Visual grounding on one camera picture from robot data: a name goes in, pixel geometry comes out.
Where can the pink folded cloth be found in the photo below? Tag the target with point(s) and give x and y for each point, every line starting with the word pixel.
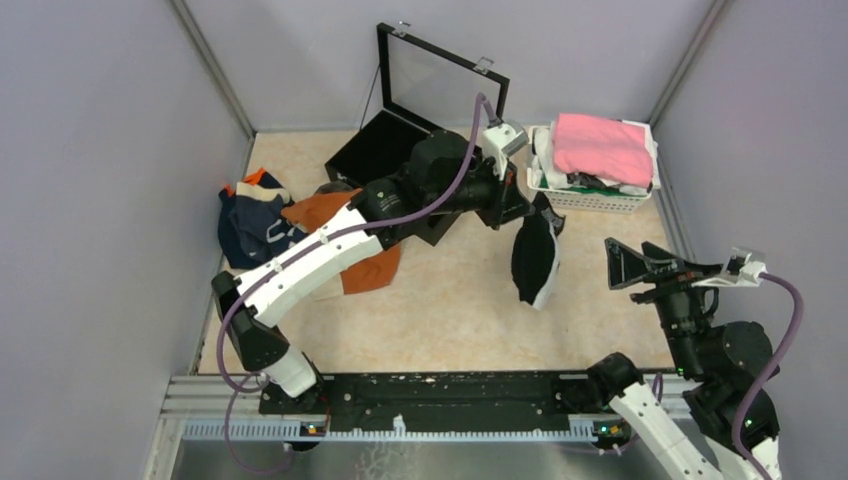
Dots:
pixel 608 149

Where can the white plastic basket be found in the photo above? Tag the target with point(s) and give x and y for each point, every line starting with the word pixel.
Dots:
pixel 614 198

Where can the dark blue underwear cream waistband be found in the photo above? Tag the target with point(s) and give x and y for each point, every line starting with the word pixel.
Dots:
pixel 283 234

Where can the navy underwear orange waistband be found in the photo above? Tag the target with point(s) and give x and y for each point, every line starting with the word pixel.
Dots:
pixel 232 238

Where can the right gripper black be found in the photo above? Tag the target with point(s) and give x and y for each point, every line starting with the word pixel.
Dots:
pixel 625 265

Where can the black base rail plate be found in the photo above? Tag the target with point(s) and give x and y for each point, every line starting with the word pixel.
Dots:
pixel 447 402

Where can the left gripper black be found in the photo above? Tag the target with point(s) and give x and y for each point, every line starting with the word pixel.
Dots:
pixel 511 204

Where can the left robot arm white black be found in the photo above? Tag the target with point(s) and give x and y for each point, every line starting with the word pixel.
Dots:
pixel 446 174

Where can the white cloths in basket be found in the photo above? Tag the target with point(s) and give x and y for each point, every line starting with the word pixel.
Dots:
pixel 590 153

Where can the orange underwear cream waistband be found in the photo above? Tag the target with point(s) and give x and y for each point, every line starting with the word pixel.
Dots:
pixel 367 275

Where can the black underwear white trim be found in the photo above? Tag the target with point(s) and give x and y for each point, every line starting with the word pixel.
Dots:
pixel 536 258

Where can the black display case glass lid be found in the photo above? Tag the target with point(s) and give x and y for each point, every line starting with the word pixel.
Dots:
pixel 423 88

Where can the olive grey underwear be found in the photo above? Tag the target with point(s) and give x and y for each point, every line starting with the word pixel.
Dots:
pixel 336 186

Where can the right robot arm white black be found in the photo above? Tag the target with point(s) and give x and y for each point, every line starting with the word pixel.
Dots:
pixel 729 364

